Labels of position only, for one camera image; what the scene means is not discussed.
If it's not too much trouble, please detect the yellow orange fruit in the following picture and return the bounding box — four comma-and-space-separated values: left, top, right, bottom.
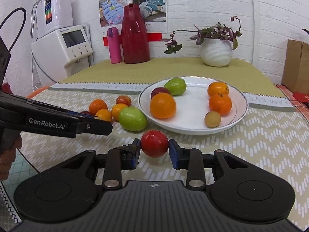
111, 103, 128, 122

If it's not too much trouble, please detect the brown longan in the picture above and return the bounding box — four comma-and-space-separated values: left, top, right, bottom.
204, 111, 221, 128

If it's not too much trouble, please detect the dark red thermos jug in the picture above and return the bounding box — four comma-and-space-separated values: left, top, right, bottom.
121, 3, 150, 64

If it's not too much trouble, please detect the beige chevron table mat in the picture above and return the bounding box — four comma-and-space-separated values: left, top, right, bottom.
0, 87, 309, 231

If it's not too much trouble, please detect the orange tangerine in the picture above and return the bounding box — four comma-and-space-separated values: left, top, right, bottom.
88, 99, 108, 115

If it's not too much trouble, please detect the person's left hand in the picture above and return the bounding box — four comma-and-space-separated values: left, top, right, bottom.
0, 135, 22, 181

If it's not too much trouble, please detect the bedding poster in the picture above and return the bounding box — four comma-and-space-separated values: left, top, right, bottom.
98, 0, 167, 37

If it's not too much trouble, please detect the white appliance with screen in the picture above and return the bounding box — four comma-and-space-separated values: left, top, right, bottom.
31, 25, 93, 86

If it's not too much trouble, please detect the purple green trailing plant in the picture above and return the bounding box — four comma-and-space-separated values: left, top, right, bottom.
160, 15, 242, 55

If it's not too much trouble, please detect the dark purple plum on plate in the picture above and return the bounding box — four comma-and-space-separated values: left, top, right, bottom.
151, 87, 171, 98

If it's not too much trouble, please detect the white round plate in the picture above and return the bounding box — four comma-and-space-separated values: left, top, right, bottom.
138, 77, 249, 136

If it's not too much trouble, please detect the brown cardboard box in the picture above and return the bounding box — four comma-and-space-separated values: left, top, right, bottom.
282, 39, 309, 94

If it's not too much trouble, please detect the reddish green small fruit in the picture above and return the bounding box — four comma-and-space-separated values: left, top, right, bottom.
116, 95, 132, 106

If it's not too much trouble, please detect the plaid cloth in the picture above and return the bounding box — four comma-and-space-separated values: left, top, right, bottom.
275, 84, 308, 123

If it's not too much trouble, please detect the white water purifier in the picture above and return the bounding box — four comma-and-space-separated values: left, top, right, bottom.
36, 0, 73, 39

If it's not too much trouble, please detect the lower right tangerine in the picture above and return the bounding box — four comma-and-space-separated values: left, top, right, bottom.
208, 93, 233, 116

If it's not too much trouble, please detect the orange stool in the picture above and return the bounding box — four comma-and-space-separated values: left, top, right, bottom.
26, 86, 49, 99

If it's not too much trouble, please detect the small orange front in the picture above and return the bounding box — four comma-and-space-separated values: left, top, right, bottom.
95, 109, 113, 122

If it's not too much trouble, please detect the upper right orange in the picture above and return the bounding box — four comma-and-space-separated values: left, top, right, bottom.
207, 81, 229, 97

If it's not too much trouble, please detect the large orange on plate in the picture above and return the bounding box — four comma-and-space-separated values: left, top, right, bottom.
150, 93, 177, 119

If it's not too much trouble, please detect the red plum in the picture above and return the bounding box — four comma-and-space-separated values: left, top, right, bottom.
141, 130, 169, 158

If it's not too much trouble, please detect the red envelope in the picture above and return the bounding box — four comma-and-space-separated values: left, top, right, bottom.
293, 92, 309, 103

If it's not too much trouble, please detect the large green fruit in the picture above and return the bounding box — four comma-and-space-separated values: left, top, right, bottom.
119, 106, 147, 131

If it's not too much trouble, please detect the green fruit on plate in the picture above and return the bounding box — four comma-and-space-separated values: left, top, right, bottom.
164, 78, 186, 96

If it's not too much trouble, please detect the olive green table mat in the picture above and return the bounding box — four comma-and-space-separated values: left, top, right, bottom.
61, 57, 284, 97

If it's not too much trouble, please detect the white ribbed plant pot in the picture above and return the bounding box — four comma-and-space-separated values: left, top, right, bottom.
199, 38, 232, 67

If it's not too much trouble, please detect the black cable loop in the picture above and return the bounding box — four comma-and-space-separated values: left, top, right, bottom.
0, 7, 27, 51

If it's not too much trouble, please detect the pink bottle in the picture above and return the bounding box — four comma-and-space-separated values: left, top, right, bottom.
107, 27, 122, 64

